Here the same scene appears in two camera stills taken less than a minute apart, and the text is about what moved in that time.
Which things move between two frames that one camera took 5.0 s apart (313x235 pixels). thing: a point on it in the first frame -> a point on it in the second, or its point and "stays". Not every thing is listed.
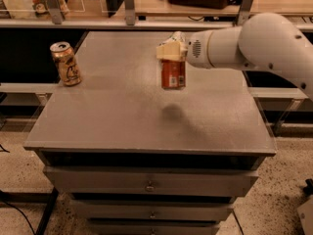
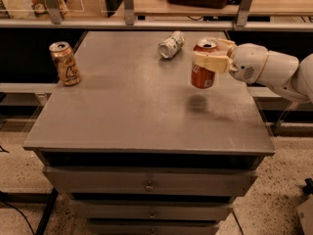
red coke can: x=173 y=73 -> x=201 y=77
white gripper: x=196 y=49 -> x=249 y=64
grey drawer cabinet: x=135 y=159 stays
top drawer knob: x=150 y=188 stays
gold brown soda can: x=67 y=64 stays
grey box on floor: x=305 y=215 stays
